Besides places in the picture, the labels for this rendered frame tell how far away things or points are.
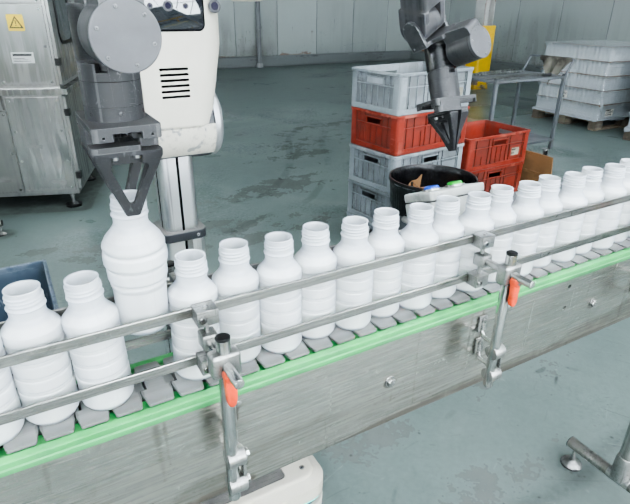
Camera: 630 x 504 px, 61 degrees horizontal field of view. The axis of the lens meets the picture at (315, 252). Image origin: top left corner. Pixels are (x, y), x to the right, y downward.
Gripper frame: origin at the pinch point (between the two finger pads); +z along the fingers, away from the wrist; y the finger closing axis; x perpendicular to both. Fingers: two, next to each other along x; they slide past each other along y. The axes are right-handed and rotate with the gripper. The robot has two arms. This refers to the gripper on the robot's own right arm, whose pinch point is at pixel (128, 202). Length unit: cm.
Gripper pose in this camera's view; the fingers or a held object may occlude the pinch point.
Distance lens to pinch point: 61.0
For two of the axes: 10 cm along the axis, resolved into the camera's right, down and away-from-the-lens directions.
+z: -0.1, 9.0, 4.3
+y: 5.0, 3.8, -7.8
